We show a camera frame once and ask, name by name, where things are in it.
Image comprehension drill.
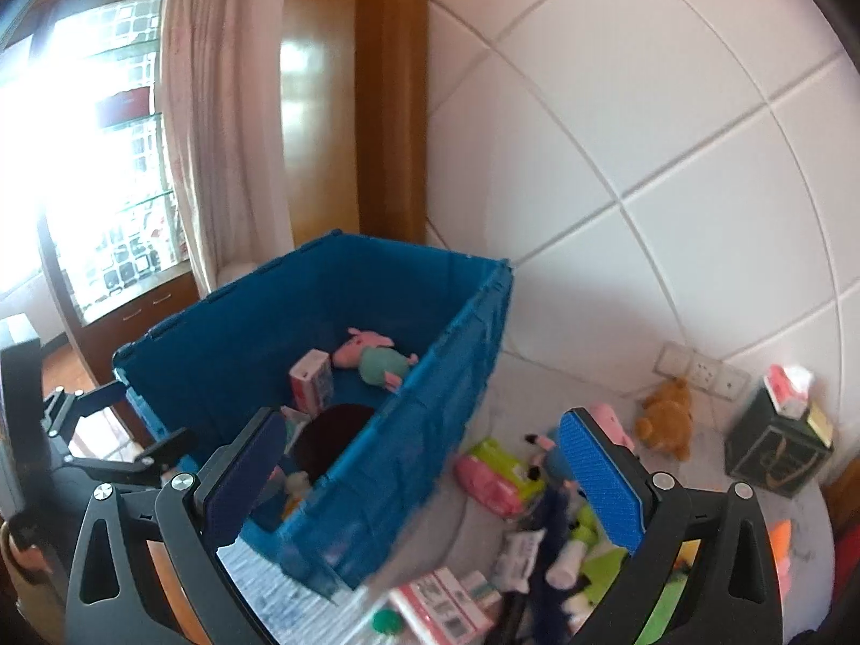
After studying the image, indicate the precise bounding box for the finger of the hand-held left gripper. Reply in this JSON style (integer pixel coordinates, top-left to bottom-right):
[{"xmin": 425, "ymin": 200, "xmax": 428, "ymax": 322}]
[
  {"xmin": 67, "ymin": 426, "xmax": 197, "ymax": 488},
  {"xmin": 44, "ymin": 382, "xmax": 128, "ymax": 448}
]

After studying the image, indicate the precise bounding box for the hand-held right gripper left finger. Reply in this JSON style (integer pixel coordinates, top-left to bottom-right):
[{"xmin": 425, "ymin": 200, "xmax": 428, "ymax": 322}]
[{"xmin": 63, "ymin": 406, "xmax": 290, "ymax": 645}]

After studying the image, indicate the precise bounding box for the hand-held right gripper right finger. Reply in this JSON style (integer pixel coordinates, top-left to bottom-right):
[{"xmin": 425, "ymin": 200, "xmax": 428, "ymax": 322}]
[{"xmin": 559, "ymin": 406, "xmax": 787, "ymax": 645}]

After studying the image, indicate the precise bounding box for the white teal box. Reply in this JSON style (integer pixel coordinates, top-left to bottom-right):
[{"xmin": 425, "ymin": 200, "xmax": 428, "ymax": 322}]
[
  {"xmin": 278, "ymin": 406, "xmax": 311, "ymax": 454},
  {"xmin": 460, "ymin": 571, "xmax": 501, "ymax": 609}
]

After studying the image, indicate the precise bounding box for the small pink tissue pack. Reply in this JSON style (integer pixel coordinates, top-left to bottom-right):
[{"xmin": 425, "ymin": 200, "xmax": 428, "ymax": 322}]
[{"xmin": 289, "ymin": 349, "xmax": 335, "ymax": 414}]

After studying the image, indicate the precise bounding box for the blue plastic crate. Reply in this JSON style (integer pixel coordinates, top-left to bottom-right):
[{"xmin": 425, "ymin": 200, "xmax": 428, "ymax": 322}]
[{"xmin": 113, "ymin": 232, "xmax": 515, "ymax": 596}]

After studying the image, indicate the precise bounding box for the pink pig plush teal body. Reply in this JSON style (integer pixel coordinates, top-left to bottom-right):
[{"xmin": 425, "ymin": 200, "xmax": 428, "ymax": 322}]
[{"xmin": 334, "ymin": 328, "xmax": 421, "ymax": 392}]

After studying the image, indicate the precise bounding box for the person's left hand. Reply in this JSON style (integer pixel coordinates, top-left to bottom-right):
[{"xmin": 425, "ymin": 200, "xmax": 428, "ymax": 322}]
[{"xmin": 0, "ymin": 517, "xmax": 48, "ymax": 575}]

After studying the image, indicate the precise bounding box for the blue plush toy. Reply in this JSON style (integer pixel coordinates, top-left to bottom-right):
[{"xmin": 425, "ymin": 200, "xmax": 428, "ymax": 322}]
[{"xmin": 524, "ymin": 431, "xmax": 585, "ymax": 505}]

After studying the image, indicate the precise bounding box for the small pink plush toy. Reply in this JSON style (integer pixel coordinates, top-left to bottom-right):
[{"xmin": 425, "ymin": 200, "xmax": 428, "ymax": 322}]
[{"xmin": 587, "ymin": 403, "xmax": 636, "ymax": 451}]

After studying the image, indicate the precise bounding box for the brown bear plush toy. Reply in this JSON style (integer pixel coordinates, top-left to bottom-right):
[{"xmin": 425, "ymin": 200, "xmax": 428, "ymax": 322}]
[{"xmin": 635, "ymin": 377, "xmax": 696, "ymax": 463}]

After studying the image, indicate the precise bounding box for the pink green wipes packet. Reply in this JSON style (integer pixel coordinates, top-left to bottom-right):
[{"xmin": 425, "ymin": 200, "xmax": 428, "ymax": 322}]
[{"xmin": 453, "ymin": 436, "xmax": 545, "ymax": 518}]

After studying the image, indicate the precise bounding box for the green frog plush toy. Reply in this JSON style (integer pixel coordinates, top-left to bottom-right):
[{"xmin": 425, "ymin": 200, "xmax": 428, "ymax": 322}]
[{"xmin": 568, "ymin": 503, "xmax": 679, "ymax": 645}]

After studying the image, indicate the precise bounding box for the white printed packet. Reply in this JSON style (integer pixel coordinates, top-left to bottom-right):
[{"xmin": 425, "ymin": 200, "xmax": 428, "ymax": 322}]
[{"xmin": 493, "ymin": 527, "xmax": 548, "ymax": 582}]

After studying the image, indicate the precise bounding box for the wooden cabinet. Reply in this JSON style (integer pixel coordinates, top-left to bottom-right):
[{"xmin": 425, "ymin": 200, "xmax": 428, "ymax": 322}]
[{"xmin": 67, "ymin": 269, "xmax": 203, "ymax": 359}]

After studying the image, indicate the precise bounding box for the navy blue cloth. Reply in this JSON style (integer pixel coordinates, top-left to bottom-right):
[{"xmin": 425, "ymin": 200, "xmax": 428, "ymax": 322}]
[{"xmin": 511, "ymin": 484, "xmax": 592, "ymax": 645}]

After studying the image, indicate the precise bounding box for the black gift box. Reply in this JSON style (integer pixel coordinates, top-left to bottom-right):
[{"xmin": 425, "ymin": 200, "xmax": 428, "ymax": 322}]
[{"xmin": 724, "ymin": 386, "xmax": 834, "ymax": 499}]

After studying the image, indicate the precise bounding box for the orange plush toy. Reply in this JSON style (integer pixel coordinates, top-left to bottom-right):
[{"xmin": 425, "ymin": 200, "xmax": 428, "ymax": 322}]
[{"xmin": 769, "ymin": 517, "xmax": 797, "ymax": 592}]

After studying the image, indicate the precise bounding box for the pink tissue box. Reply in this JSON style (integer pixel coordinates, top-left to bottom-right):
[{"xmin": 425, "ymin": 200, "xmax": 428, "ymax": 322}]
[{"xmin": 764, "ymin": 364, "xmax": 815, "ymax": 419}]

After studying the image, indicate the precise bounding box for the pink white barcode tissue pack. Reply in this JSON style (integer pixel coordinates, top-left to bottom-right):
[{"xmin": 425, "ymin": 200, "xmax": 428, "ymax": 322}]
[{"xmin": 390, "ymin": 568, "xmax": 501, "ymax": 645}]

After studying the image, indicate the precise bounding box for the yellow notepad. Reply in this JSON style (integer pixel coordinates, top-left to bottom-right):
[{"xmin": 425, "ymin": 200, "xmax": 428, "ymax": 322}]
[{"xmin": 806, "ymin": 403, "xmax": 834, "ymax": 448}]

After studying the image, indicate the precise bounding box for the glass window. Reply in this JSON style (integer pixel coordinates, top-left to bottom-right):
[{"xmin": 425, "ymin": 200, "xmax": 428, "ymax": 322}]
[{"xmin": 0, "ymin": 0, "xmax": 182, "ymax": 324}]

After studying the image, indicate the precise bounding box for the wooden pillar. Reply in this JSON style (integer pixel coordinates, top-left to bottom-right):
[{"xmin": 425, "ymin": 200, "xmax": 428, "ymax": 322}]
[{"xmin": 282, "ymin": 0, "xmax": 431, "ymax": 256}]

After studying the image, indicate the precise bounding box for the white wall socket panel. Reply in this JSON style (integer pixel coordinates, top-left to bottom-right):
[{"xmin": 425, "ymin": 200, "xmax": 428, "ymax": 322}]
[{"xmin": 655, "ymin": 342, "xmax": 748, "ymax": 399}]

